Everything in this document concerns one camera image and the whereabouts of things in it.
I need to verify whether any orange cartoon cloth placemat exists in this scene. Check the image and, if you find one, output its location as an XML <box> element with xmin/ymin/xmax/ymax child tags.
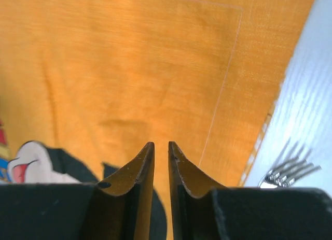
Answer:
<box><xmin>1</xmin><ymin>0</ymin><xmax>314</xmax><ymax>239</ymax></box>

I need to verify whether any green handled fork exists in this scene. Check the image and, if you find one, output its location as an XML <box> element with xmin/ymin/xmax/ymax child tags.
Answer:
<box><xmin>258</xmin><ymin>158</ymin><xmax>322</xmax><ymax>189</ymax></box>

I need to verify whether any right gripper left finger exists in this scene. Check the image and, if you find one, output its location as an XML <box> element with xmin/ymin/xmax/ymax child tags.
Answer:
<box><xmin>1</xmin><ymin>142</ymin><xmax>155</xmax><ymax>239</ymax></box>

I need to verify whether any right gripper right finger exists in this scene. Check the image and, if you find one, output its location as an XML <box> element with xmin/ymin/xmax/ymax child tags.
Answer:
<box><xmin>168</xmin><ymin>142</ymin><xmax>331</xmax><ymax>239</ymax></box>

